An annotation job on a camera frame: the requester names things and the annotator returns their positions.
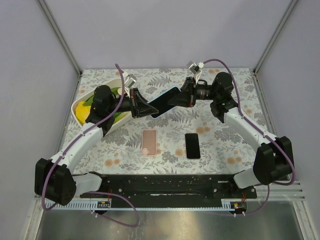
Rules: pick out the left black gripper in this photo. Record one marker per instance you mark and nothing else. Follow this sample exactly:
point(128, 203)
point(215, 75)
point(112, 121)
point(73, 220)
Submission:
point(135, 103)

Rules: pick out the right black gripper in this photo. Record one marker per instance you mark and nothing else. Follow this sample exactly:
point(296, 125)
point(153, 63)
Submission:
point(189, 92)

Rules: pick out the black phone blue case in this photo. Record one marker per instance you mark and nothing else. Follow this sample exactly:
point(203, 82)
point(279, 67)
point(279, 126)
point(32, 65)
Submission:
point(161, 102)

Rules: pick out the pink phone case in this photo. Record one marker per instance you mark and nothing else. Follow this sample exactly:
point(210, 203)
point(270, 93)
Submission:
point(149, 143)

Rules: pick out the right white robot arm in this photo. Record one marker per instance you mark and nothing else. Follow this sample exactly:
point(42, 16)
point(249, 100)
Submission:
point(273, 155)

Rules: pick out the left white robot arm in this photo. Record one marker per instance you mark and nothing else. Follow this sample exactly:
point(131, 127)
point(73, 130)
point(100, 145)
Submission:
point(54, 178)

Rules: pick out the beige mushroom toy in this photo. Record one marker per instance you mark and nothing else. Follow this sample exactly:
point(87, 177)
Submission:
point(121, 91)

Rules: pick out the cream oval plastic tray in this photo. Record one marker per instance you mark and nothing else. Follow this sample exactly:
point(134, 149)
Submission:
point(120, 118)

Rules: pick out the green leaf toy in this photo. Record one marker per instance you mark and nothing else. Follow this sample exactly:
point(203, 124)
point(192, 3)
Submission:
point(115, 92)

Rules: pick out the yellow cabbage toy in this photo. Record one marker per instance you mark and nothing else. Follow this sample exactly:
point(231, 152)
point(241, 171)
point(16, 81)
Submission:
point(82, 112)

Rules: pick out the floral patterned table mat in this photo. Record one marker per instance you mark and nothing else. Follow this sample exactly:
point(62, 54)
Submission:
point(222, 149)

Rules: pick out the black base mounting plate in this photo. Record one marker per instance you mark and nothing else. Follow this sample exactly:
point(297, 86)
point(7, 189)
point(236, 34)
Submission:
point(172, 191)

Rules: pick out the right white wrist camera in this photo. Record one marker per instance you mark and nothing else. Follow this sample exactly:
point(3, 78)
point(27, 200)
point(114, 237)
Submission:
point(196, 69)

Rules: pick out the aluminium frame rail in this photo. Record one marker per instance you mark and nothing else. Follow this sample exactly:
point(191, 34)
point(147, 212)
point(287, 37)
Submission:
point(58, 33)

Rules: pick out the white slotted cable duct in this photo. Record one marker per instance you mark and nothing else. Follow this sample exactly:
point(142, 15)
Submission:
point(91, 205)

